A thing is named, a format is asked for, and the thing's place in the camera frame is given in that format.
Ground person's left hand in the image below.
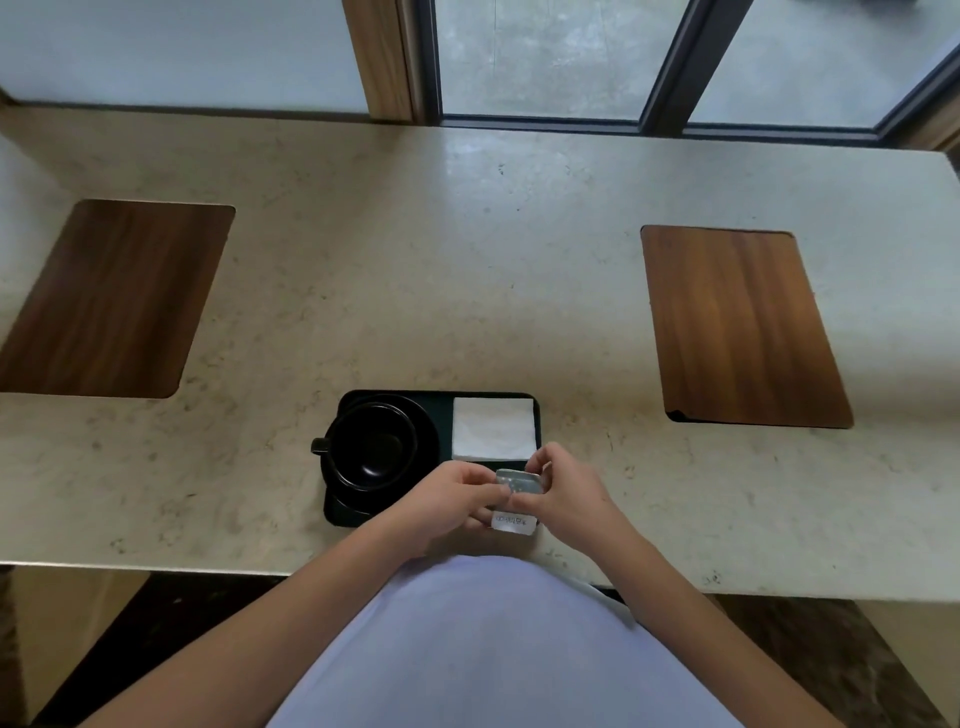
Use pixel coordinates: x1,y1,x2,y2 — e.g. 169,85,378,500
379,460,519,558

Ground person's right hand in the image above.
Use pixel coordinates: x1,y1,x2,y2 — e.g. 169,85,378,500
510,441,625,555

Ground small clear plastic packet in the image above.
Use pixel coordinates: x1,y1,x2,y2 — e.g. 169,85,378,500
491,468,546,537

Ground person's left forearm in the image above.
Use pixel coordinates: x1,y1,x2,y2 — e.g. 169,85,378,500
75,517,429,728

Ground person's right forearm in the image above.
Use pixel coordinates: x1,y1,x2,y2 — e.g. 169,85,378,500
581,513,845,728

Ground white folded napkin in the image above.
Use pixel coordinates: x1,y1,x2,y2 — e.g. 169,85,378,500
451,396,538,463

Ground black rectangular tray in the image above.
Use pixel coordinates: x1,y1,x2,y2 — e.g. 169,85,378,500
323,389,543,528

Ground black saucer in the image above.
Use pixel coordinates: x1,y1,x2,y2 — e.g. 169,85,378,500
320,393,444,519

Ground black cup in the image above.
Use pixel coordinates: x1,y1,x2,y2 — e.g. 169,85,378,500
311,402,420,494

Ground person's white shirt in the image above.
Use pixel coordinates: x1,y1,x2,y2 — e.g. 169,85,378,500
266,553,747,728

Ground brown wooden placemat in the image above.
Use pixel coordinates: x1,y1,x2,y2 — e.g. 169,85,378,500
0,198,237,399
640,224,855,430

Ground dark metal window frame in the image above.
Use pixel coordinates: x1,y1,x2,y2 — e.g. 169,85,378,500
414,0,960,147

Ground wooden window post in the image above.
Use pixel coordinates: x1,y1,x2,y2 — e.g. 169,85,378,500
341,0,427,125

